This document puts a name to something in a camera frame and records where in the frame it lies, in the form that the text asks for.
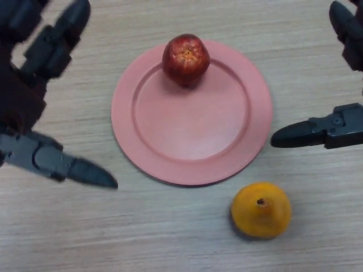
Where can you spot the red apple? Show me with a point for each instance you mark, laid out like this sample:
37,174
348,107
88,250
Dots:
185,61

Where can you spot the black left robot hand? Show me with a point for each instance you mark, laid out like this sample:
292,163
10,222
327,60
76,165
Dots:
22,99

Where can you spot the yellow pear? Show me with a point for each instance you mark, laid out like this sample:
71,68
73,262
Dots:
261,215

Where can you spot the pink round plate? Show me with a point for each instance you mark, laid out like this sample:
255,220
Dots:
192,127

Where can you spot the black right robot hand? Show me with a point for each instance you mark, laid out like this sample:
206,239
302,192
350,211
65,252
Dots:
340,127

